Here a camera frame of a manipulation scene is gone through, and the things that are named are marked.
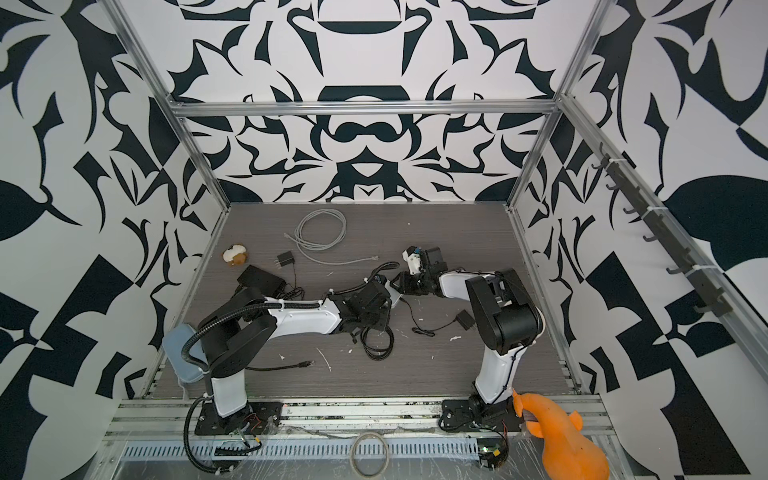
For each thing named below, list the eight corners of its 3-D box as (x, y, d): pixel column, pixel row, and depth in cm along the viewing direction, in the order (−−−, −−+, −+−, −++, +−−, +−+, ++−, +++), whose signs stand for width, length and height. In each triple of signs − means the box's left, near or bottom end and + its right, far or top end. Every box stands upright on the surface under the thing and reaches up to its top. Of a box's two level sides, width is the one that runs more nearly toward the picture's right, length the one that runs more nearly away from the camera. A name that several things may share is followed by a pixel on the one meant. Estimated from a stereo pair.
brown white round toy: (223, 266, 104) (219, 261, 102) (229, 249, 109) (226, 244, 106) (244, 266, 104) (241, 261, 102) (250, 249, 109) (247, 244, 106)
